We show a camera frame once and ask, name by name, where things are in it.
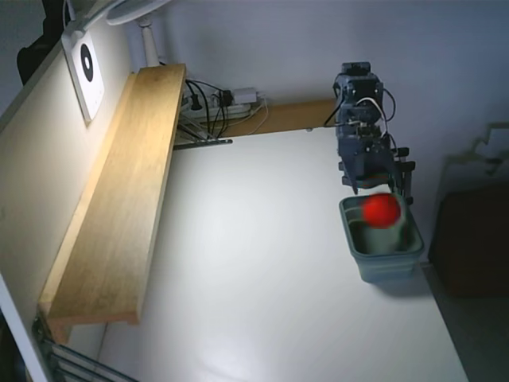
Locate blue-grey gripper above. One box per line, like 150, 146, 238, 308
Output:
336, 136, 400, 197

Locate red ball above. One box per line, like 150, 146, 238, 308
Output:
362, 193, 402, 230

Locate grey plastic container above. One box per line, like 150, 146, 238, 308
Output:
338, 194, 425, 284

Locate wooden board strip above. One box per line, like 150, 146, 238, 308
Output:
222, 98, 339, 138

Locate white power strip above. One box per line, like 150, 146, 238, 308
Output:
181, 101, 255, 120

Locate white power adapter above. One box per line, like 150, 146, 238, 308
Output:
232, 88, 259, 103

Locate light wooden shelf plank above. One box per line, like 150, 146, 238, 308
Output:
38, 63, 188, 345

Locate white desk lamp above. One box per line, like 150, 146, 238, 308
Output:
105, 0, 173, 67

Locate white panel with black circle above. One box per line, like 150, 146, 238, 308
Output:
61, 31, 107, 127

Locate thin white cable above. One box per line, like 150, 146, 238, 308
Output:
249, 99, 272, 134

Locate black cable bundle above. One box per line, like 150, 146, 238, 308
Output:
185, 78, 232, 138

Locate black metal bracket bar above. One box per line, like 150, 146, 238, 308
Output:
173, 137, 234, 151

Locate aluminium frame rails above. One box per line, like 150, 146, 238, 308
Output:
31, 314, 140, 382

